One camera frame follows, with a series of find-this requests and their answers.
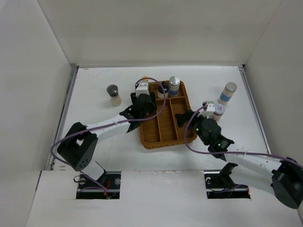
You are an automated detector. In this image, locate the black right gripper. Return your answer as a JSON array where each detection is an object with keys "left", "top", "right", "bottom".
[{"left": 175, "top": 110, "right": 210, "bottom": 146}]

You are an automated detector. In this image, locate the black cap white bottle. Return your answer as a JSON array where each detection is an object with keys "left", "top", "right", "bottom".
[{"left": 157, "top": 81, "right": 169, "bottom": 99}]

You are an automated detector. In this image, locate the dark lid spice jar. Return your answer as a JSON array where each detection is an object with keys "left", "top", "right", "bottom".
[{"left": 107, "top": 85, "right": 122, "bottom": 106}]

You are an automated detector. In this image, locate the blue label salt jar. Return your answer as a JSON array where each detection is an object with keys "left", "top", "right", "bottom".
[
  {"left": 218, "top": 82, "right": 237, "bottom": 105},
  {"left": 168, "top": 76, "right": 180, "bottom": 97}
]

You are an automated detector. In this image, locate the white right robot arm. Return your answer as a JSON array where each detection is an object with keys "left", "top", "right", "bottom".
[{"left": 175, "top": 110, "right": 303, "bottom": 209}]

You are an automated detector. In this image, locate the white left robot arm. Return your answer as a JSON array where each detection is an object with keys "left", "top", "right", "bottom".
[{"left": 57, "top": 92, "right": 157, "bottom": 189}]

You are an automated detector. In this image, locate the brown wicker divided basket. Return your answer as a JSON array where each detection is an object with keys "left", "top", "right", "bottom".
[{"left": 139, "top": 81, "right": 191, "bottom": 149}]

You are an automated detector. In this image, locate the red label spice jar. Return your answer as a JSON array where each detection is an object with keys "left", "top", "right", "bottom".
[{"left": 211, "top": 104, "right": 225, "bottom": 121}]

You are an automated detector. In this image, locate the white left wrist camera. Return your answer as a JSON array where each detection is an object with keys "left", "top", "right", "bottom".
[{"left": 135, "top": 79, "right": 150, "bottom": 97}]

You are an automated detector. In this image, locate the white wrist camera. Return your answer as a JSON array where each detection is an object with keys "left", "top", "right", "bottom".
[
  {"left": 200, "top": 101, "right": 215, "bottom": 118},
  {"left": 135, "top": 79, "right": 150, "bottom": 97}
]

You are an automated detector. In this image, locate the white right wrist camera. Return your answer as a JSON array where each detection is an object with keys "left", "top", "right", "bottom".
[{"left": 200, "top": 101, "right": 215, "bottom": 118}]

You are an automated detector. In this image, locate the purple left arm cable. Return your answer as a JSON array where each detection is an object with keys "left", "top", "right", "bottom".
[{"left": 50, "top": 77, "right": 166, "bottom": 198}]

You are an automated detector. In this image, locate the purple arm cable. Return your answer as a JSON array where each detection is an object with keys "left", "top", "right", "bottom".
[
  {"left": 50, "top": 77, "right": 166, "bottom": 198},
  {"left": 184, "top": 105, "right": 303, "bottom": 168}
]

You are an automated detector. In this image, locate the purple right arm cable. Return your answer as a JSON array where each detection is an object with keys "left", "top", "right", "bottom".
[{"left": 184, "top": 105, "right": 303, "bottom": 168}]

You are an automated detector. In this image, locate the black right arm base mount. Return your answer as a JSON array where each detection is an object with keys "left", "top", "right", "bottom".
[{"left": 204, "top": 163, "right": 250, "bottom": 199}]

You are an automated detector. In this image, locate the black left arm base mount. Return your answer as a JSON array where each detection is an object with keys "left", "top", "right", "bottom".
[{"left": 73, "top": 161, "right": 122, "bottom": 200}]

